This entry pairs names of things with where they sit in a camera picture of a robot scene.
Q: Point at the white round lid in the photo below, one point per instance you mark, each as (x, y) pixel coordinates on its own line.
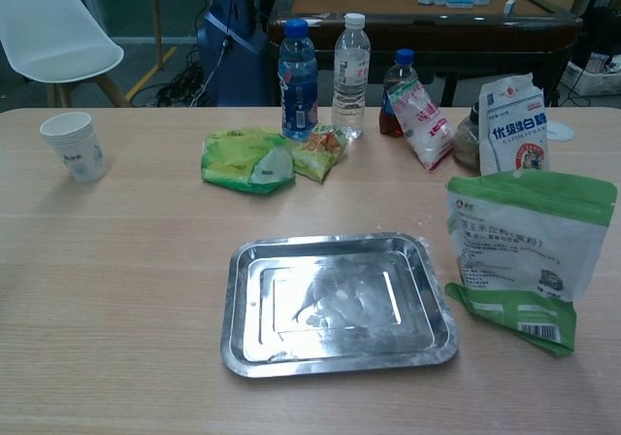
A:
(562, 131)

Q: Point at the white chair with wooden legs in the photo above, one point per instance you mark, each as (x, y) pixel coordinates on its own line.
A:
(53, 32)

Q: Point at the silver metal tray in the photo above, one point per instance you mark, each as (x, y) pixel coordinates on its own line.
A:
(335, 304)

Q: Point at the large green plastic bag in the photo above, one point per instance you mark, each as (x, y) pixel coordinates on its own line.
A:
(238, 163)

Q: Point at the dark liquid bottle blue cap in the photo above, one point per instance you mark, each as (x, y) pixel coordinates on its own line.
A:
(394, 110)

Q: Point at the wooden pole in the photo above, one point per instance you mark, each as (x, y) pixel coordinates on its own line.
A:
(156, 17)

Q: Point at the white paper cup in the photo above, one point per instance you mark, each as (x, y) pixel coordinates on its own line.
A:
(75, 148)

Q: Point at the dark wooden mahjong table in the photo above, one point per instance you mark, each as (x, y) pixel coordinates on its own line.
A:
(485, 32)

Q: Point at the clear water bottle white cap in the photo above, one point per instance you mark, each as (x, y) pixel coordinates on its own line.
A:
(350, 76)

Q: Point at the blue label drink bottle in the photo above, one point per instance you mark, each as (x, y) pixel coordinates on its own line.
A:
(297, 85)

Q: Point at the white cardboard box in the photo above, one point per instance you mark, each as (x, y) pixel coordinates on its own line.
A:
(592, 73)

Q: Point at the small yellow green snack packet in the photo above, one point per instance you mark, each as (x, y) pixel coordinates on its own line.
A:
(320, 156)

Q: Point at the white sugar bag blue print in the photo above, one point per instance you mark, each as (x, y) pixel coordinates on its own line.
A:
(514, 129)

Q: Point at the green snack bag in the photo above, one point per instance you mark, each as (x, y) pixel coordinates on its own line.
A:
(524, 255)

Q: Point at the white bag with red print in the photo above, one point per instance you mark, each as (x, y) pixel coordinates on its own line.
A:
(429, 134)

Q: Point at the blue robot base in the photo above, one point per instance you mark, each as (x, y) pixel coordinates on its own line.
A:
(233, 42)

